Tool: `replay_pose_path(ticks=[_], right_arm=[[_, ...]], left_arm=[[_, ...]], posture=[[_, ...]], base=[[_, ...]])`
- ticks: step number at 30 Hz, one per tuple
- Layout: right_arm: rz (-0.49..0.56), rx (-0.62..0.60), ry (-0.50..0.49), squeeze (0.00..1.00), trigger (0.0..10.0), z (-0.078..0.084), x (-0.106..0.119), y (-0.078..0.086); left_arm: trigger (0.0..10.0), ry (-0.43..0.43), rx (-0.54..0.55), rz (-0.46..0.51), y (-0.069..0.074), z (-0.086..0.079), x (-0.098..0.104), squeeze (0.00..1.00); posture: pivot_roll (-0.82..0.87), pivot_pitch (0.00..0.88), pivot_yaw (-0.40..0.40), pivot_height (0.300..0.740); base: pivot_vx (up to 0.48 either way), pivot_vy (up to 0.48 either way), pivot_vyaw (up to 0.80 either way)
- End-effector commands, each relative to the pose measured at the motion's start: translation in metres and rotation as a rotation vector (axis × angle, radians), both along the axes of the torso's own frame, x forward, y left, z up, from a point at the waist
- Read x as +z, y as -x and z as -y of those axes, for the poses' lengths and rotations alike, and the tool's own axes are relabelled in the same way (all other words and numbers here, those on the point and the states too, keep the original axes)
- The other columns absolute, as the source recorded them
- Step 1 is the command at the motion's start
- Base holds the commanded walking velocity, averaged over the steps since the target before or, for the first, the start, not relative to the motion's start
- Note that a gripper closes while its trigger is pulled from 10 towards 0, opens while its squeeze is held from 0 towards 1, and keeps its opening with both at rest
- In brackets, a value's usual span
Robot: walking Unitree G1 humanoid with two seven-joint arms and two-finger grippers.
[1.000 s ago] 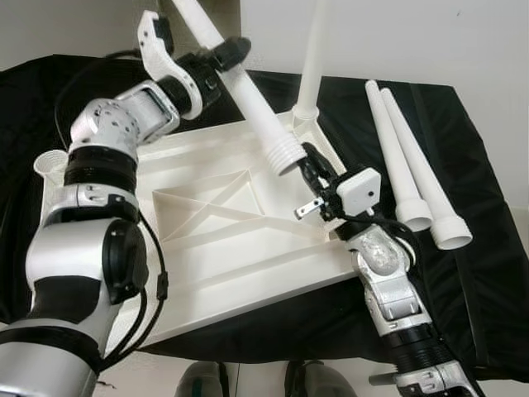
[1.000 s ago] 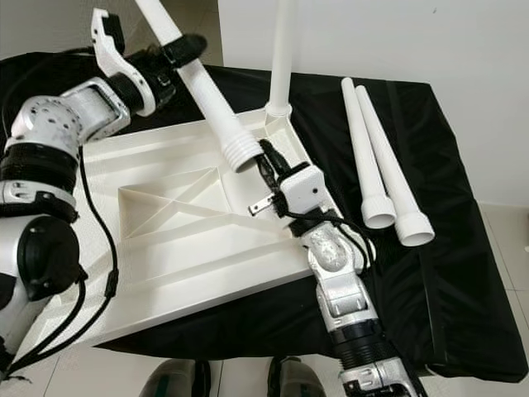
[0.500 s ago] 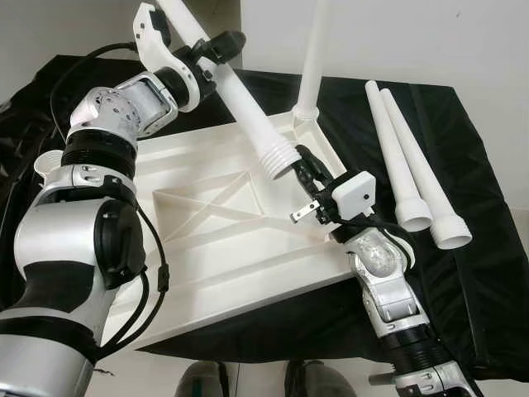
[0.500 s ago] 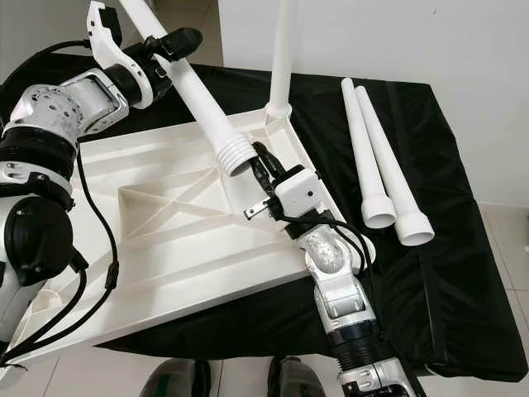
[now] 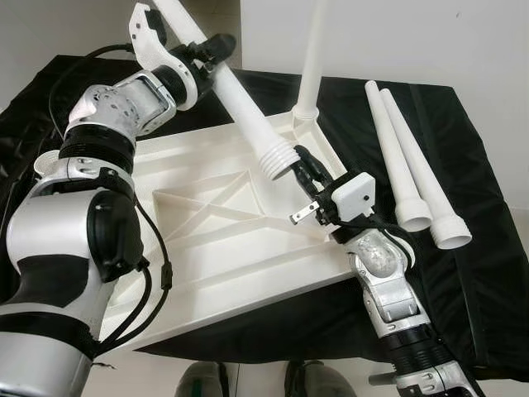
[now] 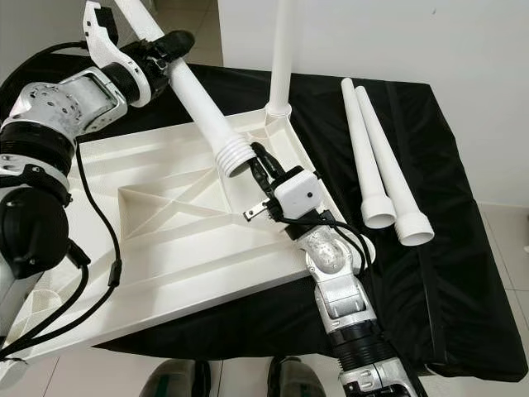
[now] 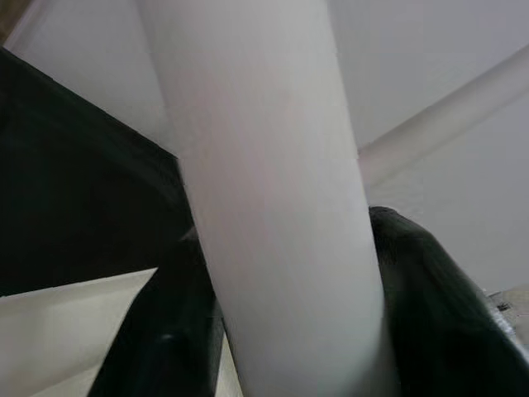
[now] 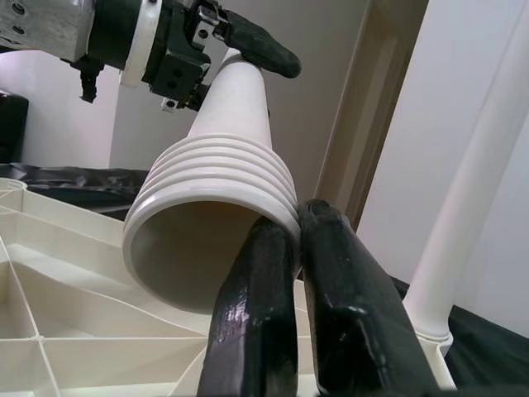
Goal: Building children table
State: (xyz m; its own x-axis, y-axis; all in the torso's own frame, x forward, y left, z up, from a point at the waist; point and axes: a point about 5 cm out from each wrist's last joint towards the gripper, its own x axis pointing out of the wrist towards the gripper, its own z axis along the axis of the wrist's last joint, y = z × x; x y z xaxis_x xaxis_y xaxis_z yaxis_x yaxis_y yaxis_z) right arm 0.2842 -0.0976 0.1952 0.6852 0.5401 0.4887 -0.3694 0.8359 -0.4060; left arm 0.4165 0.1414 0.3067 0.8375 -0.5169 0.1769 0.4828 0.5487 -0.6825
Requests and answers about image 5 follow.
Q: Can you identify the black table cloth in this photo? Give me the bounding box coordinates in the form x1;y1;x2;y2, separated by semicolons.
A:
0;54;529;383

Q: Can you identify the grey right robot foot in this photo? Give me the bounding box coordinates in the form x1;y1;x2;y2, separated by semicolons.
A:
284;360;352;397

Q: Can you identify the grey robot foot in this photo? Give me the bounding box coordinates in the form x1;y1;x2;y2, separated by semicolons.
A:
284;360;352;397
175;361;231;397

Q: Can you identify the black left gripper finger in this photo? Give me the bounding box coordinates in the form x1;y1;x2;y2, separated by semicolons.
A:
198;33;239;63

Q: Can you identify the grey left robot foot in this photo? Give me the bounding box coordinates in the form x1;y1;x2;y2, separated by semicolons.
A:
175;361;231;397

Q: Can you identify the white plastic table leg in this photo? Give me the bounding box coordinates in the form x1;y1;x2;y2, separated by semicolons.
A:
365;80;434;232
380;87;474;251
291;0;330;121
153;0;303;181

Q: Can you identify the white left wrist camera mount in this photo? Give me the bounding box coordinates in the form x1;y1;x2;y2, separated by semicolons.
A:
128;2;201;112

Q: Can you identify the white plastic table top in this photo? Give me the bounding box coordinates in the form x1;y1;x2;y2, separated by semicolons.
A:
33;106;394;355

